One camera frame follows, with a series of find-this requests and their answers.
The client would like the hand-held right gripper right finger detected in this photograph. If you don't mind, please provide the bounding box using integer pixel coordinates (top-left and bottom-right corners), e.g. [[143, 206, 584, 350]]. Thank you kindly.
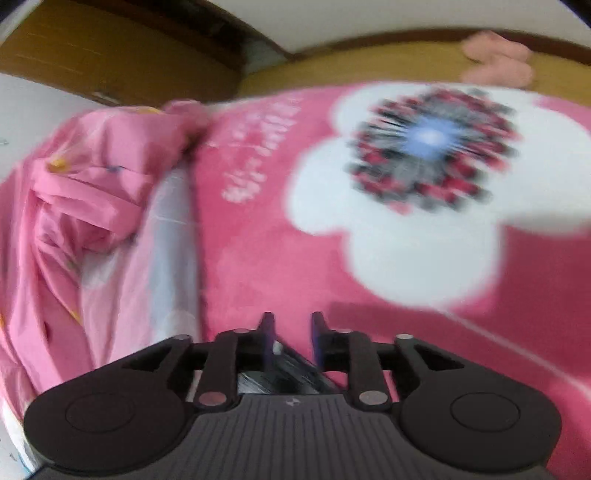
[[310, 311, 465, 411]]

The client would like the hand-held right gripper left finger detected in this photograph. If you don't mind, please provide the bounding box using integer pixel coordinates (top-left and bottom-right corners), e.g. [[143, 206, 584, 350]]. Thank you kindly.
[[121, 311, 278, 411]]

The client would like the black white plaid shirt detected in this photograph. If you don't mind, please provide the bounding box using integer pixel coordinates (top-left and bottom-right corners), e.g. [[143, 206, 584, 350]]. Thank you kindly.
[[238, 339, 345, 395]]

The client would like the pink floral blanket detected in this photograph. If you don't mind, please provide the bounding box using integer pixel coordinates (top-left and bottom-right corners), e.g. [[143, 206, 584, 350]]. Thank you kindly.
[[185, 80, 591, 480]]

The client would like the pink duvet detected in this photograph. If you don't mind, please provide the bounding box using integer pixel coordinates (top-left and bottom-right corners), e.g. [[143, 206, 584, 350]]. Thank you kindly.
[[0, 99, 213, 462]]

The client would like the pink cloth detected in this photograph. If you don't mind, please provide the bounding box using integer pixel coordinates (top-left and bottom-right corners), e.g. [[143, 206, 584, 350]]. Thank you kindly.
[[462, 30, 536, 88]]

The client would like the wooden door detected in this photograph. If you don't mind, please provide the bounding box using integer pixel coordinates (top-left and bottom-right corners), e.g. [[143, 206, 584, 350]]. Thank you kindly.
[[0, 0, 245, 109]]

